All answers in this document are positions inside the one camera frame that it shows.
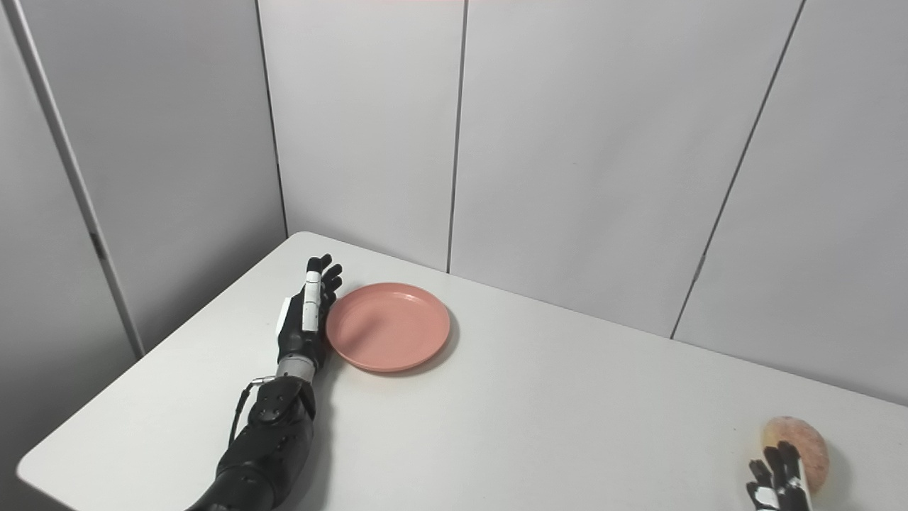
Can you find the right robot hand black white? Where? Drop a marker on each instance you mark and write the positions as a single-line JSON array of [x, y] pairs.
[[777, 482]]

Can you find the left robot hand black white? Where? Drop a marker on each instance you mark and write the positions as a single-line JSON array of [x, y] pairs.
[[306, 319]]

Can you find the brown bread roll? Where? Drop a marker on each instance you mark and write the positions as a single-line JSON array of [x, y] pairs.
[[805, 440]]

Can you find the pink round plate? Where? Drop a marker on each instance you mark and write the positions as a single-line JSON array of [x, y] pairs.
[[388, 326]]

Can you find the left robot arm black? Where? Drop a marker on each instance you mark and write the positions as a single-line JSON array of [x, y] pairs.
[[266, 440]]

